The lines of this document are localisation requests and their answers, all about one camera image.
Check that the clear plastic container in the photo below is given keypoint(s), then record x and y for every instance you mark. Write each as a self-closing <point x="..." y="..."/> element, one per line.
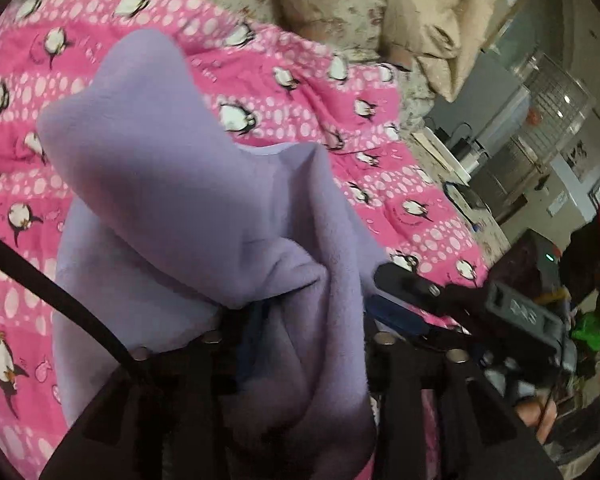
<point x="560" y="90"/>

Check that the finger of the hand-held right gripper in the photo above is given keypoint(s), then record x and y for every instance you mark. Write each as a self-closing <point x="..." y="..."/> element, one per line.
<point x="395" y="312"/>
<point x="410" y="280"/>

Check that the beige plush blanket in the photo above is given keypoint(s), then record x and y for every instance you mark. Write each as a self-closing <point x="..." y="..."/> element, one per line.
<point x="455" y="10"/>

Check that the silver cup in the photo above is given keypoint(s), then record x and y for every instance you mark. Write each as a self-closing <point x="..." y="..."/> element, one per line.
<point x="470" y="155"/>

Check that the pink penguin print blanket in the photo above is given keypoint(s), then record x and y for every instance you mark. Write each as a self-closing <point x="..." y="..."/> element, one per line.
<point x="305" y="125"/>

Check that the person's right hand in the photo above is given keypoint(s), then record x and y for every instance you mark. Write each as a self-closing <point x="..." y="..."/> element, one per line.
<point x="535" y="412"/>

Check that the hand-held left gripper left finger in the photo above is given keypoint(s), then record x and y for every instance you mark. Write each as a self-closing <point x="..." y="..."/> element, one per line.
<point x="242" y="355"/>

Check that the purple fleece jacket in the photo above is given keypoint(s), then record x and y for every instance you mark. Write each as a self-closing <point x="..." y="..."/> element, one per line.
<point x="180" y="185"/>

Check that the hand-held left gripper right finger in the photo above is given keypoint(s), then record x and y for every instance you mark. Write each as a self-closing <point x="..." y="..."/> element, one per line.
<point x="405" y="410"/>

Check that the green cloth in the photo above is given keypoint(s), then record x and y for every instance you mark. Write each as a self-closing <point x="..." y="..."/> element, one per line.
<point x="597" y="325"/>

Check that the grey cabinet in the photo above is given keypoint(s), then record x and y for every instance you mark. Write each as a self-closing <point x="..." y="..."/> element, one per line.
<point x="485" y="95"/>

